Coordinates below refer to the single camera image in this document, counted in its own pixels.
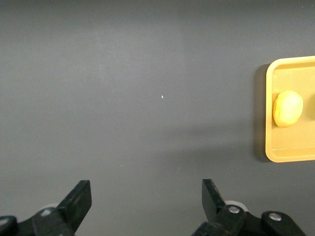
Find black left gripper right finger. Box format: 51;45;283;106
191;178;307;236

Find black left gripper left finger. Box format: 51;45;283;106
0;179;93;236

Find yellow potato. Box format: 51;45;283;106
273;89;304;128

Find yellow plastic tray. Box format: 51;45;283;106
265;55;315;163

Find dark grey table mat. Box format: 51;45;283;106
0;0;315;236

